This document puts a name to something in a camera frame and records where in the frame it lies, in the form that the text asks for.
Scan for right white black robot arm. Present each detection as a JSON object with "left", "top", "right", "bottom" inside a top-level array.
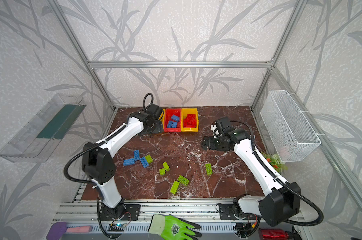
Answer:
[{"left": 202, "top": 117, "right": 324, "bottom": 227}]

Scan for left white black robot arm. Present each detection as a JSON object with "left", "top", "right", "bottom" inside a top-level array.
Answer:
[{"left": 63, "top": 93, "right": 164, "bottom": 219}]

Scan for left yellow bin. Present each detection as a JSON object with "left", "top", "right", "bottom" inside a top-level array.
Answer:
[{"left": 160, "top": 109, "right": 166, "bottom": 132}]

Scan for yellow bin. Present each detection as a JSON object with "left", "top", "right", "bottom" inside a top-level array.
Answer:
[
  {"left": 181, "top": 109, "right": 199, "bottom": 132},
  {"left": 160, "top": 109, "right": 166, "bottom": 132}
]

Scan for red middle bin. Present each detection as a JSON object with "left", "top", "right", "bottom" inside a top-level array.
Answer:
[{"left": 163, "top": 109, "right": 182, "bottom": 133}]

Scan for green lego brick right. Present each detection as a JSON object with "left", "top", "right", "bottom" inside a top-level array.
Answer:
[{"left": 205, "top": 163, "right": 213, "bottom": 176}]

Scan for right yellow bin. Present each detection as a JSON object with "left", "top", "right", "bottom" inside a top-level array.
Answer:
[{"left": 181, "top": 109, "right": 199, "bottom": 132}]

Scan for green lego brick lower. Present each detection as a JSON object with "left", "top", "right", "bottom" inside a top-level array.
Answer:
[{"left": 177, "top": 175, "right": 190, "bottom": 186}]

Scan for green lego brick left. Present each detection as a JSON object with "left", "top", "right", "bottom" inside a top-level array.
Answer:
[{"left": 145, "top": 155, "right": 153, "bottom": 164}]

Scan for blue lego brick left diagonal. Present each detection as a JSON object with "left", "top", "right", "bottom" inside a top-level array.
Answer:
[{"left": 140, "top": 157, "right": 149, "bottom": 168}]

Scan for green lego brick center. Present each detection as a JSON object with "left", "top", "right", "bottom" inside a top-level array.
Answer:
[{"left": 163, "top": 162, "right": 170, "bottom": 172}]

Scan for small green lego brick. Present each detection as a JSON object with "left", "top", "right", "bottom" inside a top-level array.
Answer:
[{"left": 159, "top": 169, "right": 166, "bottom": 176}]

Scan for potted plant red flowers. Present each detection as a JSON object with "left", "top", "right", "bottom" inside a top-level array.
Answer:
[{"left": 262, "top": 153, "right": 288, "bottom": 174}]

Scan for green lego brick bottom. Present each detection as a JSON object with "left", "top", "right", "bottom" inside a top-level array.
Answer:
[{"left": 170, "top": 181, "right": 180, "bottom": 195}]

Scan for green work glove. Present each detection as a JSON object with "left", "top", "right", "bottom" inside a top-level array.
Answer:
[{"left": 148, "top": 214, "right": 202, "bottom": 240}]

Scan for red tool at bottom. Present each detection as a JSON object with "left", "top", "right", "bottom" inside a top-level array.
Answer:
[{"left": 258, "top": 229, "right": 302, "bottom": 240}]

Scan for small circuit board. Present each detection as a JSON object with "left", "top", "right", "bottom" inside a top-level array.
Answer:
[{"left": 108, "top": 223, "right": 129, "bottom": 232}]

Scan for white wire mesh basket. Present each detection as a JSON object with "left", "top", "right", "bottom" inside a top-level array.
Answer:
[{"left": 261, "top": 90, "right": 321, "bottom": 163}]

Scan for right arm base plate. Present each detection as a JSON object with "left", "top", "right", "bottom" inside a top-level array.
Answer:
[{"left": 216, "top": 203, "right": 258, "bottom": 221}]

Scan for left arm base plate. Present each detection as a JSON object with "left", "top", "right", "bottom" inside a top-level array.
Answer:
[{"left": 100, "top": 204, "right": 141, "bottom": 221}]

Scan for clear plastic wall shelf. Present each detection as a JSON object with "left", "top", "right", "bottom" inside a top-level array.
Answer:
[{"left": 0, "top": 94, "right": 86, "bottom": 163}]

